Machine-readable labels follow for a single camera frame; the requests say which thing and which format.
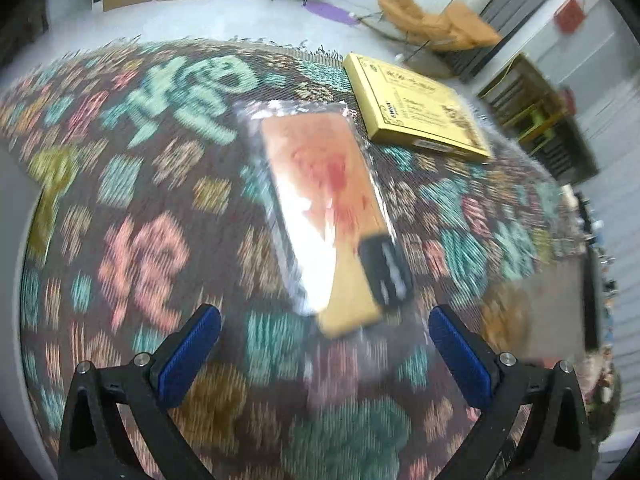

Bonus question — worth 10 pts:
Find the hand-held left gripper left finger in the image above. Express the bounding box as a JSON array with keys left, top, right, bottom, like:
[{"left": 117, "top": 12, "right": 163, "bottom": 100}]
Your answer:
[{"left": 59, "top": 304, "right": 223, "bottom": 480}]

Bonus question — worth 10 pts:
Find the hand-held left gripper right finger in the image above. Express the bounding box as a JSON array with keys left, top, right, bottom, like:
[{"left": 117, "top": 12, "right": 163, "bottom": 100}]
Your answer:
[{"left": 428, "top": 305, "right": 593, "bottom": 480}]

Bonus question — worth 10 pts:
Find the orange toy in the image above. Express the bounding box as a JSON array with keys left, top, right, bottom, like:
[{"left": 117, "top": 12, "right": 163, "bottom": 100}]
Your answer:
[{"left": 235, "top": 100, "right": 416, "bottom": 341}]

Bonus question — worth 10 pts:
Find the colourful printed woven blanket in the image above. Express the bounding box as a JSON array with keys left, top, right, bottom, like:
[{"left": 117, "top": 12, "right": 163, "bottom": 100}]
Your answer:
[{"left": 0, "top": 35, "right": 621, "bottom": 480}]

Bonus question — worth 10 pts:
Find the yellow wooden chair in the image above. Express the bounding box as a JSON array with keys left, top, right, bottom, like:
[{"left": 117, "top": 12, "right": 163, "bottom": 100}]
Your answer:
[{"left": 517, "top": 105, "right": 558, "bottom": 153}]

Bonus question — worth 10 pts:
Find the flat yellow box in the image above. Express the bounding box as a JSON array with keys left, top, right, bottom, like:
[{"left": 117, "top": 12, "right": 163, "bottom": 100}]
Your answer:
[{"left": 342, "top": 51, "right": 495, "bottom": 163}]

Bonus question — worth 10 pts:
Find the orange lounge chair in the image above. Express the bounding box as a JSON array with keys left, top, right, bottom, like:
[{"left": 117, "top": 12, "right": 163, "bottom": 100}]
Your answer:
[{"left": 377, "top": 0, "right": 503, "bottom": 53}]

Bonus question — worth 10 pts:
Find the grey curtain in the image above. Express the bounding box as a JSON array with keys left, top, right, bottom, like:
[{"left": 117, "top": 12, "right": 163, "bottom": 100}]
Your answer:
[{"left": 447, "top": 0, "right": 588, "bottom": 83}]

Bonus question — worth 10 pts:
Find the purple floor mat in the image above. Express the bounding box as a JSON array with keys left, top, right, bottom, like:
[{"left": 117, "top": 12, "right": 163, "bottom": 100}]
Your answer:
[{"left": 305, "top": 1, "right": 361, "bottom": 26}]

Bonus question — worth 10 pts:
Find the red wall hanging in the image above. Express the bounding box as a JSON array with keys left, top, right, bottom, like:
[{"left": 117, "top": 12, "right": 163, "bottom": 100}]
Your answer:
[{"left": 555, "top": 0, "right": 587, "bottom": 36}]

